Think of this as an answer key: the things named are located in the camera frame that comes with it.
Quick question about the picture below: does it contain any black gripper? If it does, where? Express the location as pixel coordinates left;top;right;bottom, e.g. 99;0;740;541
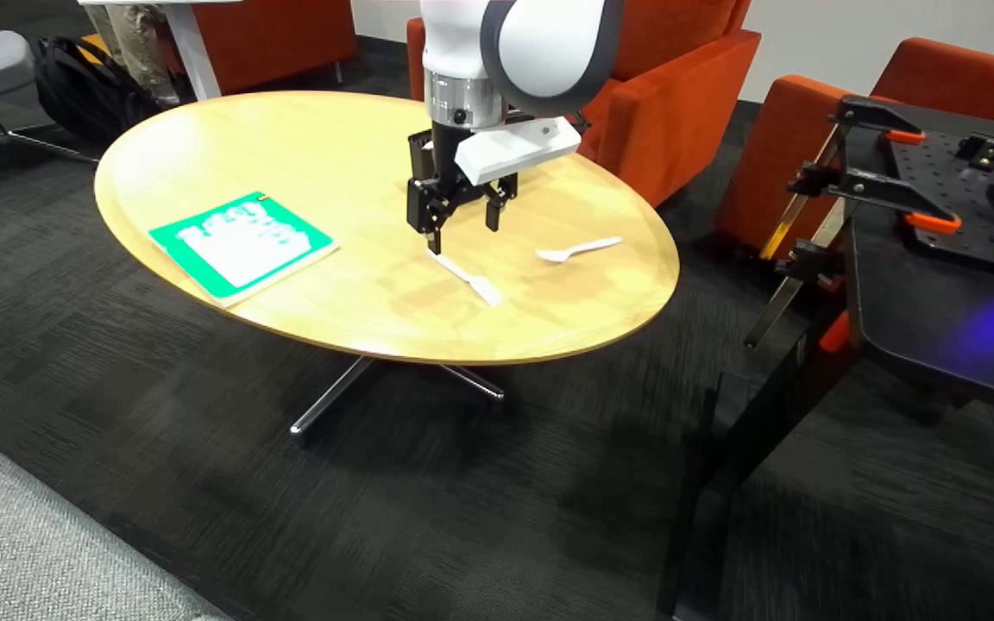
404;121;523;259

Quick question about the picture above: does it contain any green printed book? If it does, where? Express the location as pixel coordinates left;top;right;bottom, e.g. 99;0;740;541
149;190;342;306

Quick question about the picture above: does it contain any chrome table base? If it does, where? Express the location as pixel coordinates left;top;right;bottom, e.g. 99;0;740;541
288;354;511;446

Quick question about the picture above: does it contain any orange armchair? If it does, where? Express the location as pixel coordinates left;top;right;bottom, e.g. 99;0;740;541
404;0;766;210
710;35;994;264
189;0;359;97

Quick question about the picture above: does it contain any black backpack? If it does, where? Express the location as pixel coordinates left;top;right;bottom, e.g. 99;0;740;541
32;31;161;149

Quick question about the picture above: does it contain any orange black bar clamp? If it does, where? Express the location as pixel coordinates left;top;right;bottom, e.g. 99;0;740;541
750;166;968;349
758;97;930;268

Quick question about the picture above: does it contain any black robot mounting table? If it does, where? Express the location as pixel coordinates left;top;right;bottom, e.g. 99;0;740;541
656;97;994;619

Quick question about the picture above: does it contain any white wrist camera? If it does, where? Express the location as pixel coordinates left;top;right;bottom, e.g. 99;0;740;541
451;118;582;190

